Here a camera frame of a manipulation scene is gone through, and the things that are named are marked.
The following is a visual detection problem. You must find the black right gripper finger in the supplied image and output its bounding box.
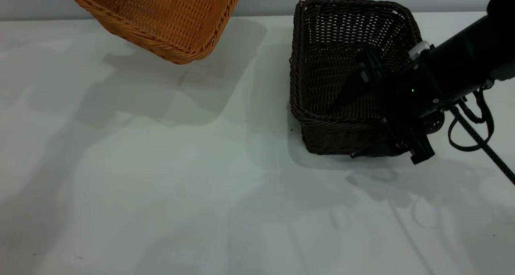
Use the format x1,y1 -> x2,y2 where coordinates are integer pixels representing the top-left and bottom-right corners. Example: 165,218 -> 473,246
350,141 -> 412,159
337,64 -> 383,111

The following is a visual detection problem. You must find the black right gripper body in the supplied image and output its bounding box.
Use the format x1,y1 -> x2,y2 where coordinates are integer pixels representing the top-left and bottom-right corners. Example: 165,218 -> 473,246
357,45 -> 448,165

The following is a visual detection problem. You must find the dark brown wicker basket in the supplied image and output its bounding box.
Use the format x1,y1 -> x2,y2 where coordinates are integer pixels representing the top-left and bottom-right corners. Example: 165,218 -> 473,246
289,0 -> 445,157

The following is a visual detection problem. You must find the light brown wicker basket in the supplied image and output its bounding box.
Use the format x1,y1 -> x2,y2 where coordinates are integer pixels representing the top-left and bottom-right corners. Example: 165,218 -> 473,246
70,0 -> 247,65

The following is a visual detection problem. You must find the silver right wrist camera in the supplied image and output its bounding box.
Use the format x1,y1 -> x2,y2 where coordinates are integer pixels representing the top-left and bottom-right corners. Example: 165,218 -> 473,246
408,41 -> 432,61

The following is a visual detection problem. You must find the black looped cable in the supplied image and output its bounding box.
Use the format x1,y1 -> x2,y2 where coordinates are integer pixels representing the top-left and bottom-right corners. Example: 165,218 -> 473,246
448,79 -> 495,152

